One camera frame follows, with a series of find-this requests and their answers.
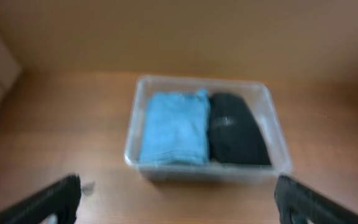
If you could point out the black garment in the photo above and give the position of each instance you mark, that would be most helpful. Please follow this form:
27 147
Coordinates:
234 135

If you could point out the clear plastic storage bin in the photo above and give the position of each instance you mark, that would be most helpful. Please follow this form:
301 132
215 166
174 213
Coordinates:
259 101

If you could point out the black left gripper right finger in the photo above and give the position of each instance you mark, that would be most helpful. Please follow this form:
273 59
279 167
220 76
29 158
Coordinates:
298 203

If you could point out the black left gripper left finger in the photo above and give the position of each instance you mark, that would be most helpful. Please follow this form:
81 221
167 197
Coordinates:
62 199

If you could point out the blue denim jeans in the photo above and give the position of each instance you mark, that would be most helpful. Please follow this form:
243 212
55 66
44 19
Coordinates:
175 129

